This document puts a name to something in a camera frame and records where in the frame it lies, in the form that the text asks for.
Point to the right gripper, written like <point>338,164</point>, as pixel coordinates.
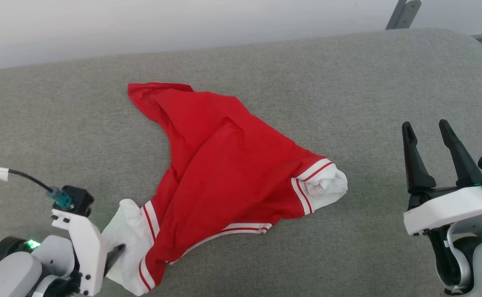
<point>455,255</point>

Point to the grey metal bracket plate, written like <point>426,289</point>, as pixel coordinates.
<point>410,12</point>

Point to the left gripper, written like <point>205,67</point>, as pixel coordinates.
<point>55,260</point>

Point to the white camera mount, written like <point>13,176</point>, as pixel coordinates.
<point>451,208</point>
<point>85,251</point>

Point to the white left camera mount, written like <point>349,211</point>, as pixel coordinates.
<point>85,251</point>

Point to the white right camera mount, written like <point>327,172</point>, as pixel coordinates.
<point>451,208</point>

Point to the red and white jersey shirt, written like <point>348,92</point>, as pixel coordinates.
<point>224,173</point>

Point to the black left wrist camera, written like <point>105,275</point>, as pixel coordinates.
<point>78,200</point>

